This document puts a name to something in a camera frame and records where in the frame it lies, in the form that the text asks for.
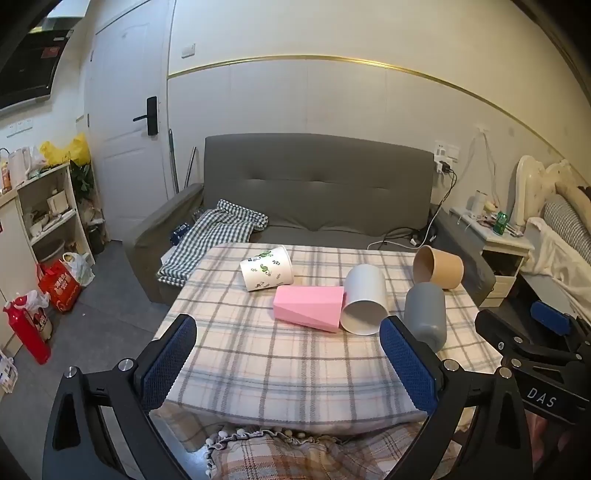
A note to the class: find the green plant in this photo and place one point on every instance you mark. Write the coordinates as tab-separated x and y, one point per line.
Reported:
82	177

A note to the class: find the white cup with green print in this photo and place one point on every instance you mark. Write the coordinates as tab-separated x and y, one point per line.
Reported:
267	270

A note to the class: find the black charger plug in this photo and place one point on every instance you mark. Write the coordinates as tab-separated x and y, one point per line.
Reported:
444	167

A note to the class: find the mop pole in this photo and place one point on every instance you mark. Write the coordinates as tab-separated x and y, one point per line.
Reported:
190	168
172	161

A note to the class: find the white bottle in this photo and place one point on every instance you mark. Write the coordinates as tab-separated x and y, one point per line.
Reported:
480	203

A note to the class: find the white nightstand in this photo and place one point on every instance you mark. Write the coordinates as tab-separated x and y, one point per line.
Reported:
505	249

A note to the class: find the white plastic bag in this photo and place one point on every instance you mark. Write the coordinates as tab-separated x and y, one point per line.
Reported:
83	270

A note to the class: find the red fire extinguisher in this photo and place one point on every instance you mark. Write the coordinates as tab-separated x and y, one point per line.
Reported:
30	330

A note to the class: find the cream headboard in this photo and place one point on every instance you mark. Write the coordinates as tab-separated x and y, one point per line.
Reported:
528	184

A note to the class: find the grey checked pillow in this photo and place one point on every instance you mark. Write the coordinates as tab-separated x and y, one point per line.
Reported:
565	221

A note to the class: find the white kettle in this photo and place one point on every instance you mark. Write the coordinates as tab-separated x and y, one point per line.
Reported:
19	167

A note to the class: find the yellow plastic bag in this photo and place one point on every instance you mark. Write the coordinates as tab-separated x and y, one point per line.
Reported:
69	150

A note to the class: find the white light switch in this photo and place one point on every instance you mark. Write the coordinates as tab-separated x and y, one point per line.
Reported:
188	50

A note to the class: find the white door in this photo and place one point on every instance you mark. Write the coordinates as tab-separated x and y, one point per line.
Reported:
124	175

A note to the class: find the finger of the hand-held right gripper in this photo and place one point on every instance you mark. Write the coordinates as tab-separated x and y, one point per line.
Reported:
494	328
549	318

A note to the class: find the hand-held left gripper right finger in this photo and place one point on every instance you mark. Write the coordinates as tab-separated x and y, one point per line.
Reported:
410	369

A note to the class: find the brown paper cup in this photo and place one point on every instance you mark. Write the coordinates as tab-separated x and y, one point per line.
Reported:
445	270

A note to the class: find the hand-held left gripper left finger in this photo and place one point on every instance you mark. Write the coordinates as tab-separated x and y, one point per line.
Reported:
167	367

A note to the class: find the white wall socket panel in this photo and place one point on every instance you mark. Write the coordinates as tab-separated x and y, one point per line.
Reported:
447	151

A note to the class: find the white duvet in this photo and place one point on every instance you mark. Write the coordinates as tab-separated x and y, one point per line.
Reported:
554	254

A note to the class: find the grey sofa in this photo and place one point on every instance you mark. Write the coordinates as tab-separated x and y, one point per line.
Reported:
314	184

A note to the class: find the white cabinet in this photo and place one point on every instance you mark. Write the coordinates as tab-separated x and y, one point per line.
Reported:
11	258

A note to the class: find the blue packet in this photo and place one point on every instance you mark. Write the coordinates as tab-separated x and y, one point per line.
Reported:
180	234

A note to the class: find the black bin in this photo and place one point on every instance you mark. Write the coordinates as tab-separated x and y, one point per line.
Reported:
97	239

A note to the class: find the white open shelf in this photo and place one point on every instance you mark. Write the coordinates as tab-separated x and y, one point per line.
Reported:
69	221

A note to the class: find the plain white cup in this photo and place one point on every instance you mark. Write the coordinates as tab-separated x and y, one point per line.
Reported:
365	290

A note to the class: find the green can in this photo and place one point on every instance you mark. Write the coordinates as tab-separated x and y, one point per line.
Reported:
500	224

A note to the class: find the plaid tablecloth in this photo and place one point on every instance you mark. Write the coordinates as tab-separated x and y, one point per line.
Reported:
258	360

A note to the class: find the grey cup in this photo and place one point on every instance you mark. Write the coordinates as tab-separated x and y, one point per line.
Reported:
427	311

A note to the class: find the plaid blanket with pom-poms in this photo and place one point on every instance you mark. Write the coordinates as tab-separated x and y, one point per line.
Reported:
295	454

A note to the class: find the black range hood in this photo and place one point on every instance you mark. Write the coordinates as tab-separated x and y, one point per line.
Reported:
27	69

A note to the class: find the beige pillow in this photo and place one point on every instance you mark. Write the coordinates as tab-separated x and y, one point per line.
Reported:
575	196

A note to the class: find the red paper bag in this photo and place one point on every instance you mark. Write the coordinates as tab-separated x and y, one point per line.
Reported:
60	288

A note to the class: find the green checked cloth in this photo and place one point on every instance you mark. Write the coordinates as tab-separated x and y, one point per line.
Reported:
207	235

